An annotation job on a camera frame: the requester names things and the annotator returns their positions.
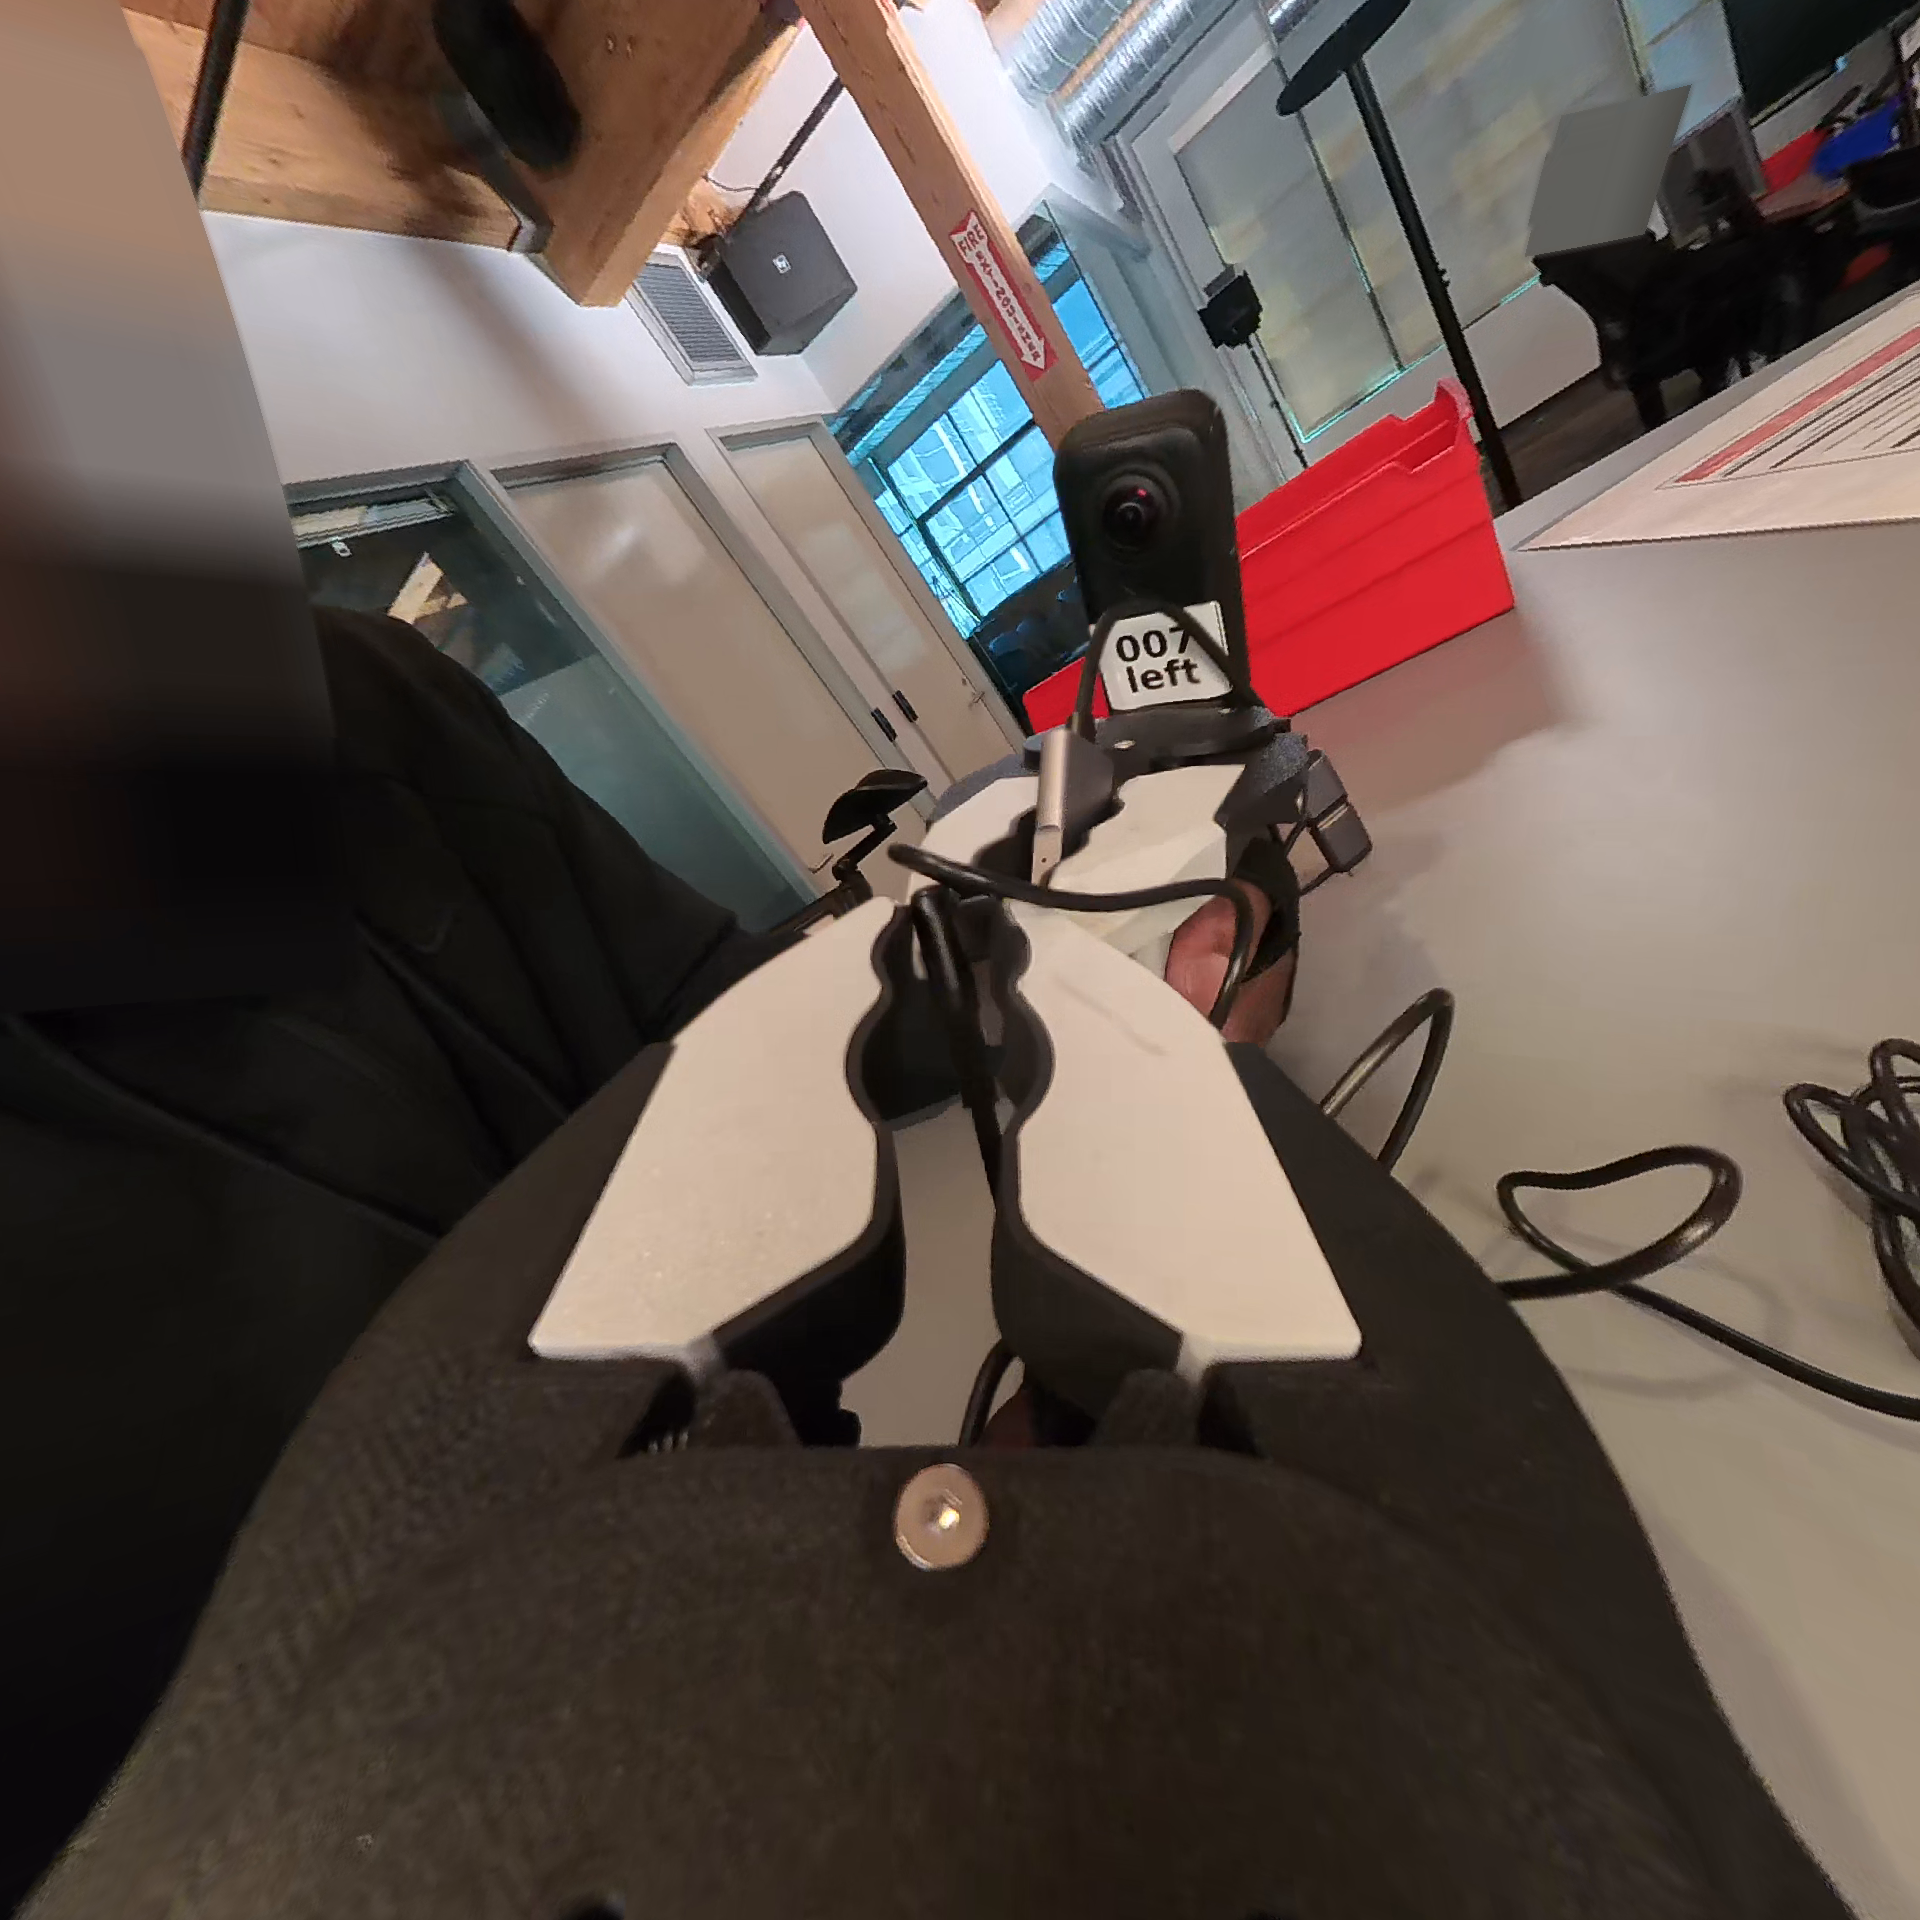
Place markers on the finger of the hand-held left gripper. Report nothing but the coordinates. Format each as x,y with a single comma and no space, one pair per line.
1154,835
982,826

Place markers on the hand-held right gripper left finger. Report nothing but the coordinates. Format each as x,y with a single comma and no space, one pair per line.
720,1173

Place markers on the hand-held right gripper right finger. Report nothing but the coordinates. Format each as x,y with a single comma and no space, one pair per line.
1172,1185

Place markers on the grey usb hub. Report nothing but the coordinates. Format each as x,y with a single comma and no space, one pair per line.
1059,813

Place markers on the person's left hand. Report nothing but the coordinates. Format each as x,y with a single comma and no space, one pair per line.
1202,961

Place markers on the black office chair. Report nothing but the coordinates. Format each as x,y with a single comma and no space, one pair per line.
869,802

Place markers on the red plastic bin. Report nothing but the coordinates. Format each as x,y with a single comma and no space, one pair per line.
1349,572

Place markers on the frosted glass door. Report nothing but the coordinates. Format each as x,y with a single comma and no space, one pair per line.
856,588
675,632

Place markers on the black pole stand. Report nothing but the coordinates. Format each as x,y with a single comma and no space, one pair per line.
1409,226

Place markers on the laminated paper sheet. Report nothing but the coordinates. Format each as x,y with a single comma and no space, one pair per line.
1771,450

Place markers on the black wall speaker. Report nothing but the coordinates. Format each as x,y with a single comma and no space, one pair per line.
780,277

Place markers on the grey wall vent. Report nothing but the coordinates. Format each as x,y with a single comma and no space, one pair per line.
688,317

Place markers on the wooden post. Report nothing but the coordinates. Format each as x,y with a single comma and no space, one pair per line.
929,166

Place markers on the metal air duct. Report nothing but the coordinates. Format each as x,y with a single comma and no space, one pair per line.
1111,60

